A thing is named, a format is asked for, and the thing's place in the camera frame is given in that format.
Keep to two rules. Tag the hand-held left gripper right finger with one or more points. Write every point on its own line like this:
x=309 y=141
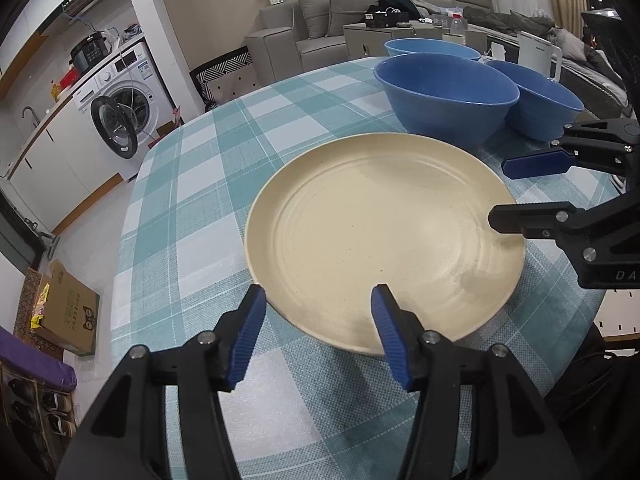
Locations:
x=390 y=345

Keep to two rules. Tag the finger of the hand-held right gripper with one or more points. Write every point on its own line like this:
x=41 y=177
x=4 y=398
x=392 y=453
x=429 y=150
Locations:
x=535 y=164
x=530 y=217

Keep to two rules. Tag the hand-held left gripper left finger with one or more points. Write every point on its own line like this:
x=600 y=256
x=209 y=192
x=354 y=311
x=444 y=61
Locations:
x=245 y=340

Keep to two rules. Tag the blue bowl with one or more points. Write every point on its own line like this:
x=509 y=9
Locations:
x=540 y=110
x=440 y=105
x=425 y=47

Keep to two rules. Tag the white electric kettle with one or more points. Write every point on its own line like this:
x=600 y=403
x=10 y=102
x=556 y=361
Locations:
x=537 y=52

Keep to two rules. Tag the white napkin holder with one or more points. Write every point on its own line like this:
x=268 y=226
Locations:
x=497 y=52

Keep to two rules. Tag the dark cloth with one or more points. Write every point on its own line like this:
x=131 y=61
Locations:
x=590 y=400

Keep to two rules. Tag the dark grey blanket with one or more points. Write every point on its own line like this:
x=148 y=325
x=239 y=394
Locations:
x=525 y=22

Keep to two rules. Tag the clear plastic bottle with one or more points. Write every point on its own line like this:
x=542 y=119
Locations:
x=457 y=27

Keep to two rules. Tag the teal plaid tablecloth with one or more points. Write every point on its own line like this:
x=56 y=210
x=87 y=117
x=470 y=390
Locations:
x=200 y=185

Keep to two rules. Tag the black box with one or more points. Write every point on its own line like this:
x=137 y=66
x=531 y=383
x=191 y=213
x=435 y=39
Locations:
x=385 y=20

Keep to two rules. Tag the yellow snack packets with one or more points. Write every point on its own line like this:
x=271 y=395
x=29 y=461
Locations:
x=40 y=305

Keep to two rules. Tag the purple bag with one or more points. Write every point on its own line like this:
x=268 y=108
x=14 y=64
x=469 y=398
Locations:
x=35 y=360

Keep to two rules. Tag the grey cabinet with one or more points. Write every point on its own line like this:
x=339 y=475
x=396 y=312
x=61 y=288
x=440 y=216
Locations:
x=360 y=40

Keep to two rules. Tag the dark jacket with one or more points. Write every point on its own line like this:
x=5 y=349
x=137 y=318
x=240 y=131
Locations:
x=395 y=0

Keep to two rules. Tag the brown patterned cardboard box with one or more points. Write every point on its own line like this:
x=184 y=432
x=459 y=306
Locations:
x=27 y=300

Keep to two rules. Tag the shoe rack with shoes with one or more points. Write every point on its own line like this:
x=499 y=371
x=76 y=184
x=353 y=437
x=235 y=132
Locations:
x=30 y=410

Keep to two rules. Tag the red cardboard box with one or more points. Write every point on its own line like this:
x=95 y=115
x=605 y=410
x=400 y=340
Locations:
x=172 y=120

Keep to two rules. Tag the grey cushion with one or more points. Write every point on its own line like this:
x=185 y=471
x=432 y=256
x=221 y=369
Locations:
x=312 y=12
x=350 y=7

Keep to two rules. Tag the black glass door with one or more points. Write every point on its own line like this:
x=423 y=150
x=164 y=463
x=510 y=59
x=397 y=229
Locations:
x=15 y=240

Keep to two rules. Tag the white kitchen base cabinets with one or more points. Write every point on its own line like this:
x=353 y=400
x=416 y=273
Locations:
x=60 y=170

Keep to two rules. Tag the white washing machine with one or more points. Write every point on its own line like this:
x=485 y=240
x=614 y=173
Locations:
x=145 y=85

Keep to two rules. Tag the grey sofa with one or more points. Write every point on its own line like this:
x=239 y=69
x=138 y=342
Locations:
x=272 y=55

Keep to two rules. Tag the yellow bottle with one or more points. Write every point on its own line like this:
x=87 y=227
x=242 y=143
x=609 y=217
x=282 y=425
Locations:
x=55 y=91

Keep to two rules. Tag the black kitchen faucet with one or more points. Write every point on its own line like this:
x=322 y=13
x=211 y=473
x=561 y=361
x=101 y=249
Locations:
x=31 y=110

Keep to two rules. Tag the red container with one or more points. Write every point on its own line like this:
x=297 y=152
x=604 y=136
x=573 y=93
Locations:
x=70 y=79

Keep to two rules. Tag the pile of clothes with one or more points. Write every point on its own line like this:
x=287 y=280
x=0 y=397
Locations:
x=131 y=34

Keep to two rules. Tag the black pressure cooker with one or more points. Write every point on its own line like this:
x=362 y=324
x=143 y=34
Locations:
x=90 y=52

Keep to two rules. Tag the white wall cabinets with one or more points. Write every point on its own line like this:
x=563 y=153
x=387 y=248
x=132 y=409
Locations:
x=30 y=25

